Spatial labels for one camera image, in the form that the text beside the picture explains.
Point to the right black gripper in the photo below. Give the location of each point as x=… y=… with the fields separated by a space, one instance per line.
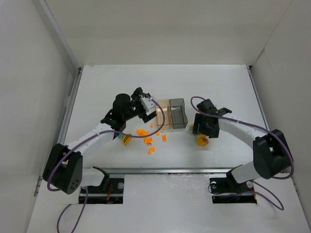
x=205 y=128

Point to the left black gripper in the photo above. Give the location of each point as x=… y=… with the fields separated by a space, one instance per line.
x=140 y=104

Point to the yellow lego brick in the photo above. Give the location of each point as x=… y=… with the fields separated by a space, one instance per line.
x=202 y=140

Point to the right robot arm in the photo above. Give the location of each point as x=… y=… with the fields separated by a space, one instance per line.
x=271 y=154

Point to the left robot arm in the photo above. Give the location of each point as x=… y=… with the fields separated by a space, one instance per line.
x=65 y=171

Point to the amber transparent container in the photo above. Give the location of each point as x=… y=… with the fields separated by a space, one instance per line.
x=164 y=116

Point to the grey transparent container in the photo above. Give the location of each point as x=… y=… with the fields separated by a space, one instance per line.
x=179 y=118

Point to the orange lego cluster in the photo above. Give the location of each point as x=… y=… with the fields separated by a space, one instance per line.
x=144 y=134

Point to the yellow black striped lego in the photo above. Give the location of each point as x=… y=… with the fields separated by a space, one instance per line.
x=125 y=139

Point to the orange curved lego lower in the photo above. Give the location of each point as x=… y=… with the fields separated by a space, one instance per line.
x=151 y=150

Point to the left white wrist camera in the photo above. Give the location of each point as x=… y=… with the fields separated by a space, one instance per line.
x=147 y=103

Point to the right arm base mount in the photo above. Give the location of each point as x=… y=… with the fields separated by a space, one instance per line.
x=224 y=191

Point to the aluminium rail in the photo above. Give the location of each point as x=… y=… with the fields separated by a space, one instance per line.
x=165 y=170

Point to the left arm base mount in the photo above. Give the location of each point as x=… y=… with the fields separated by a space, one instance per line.
x=112 y=194

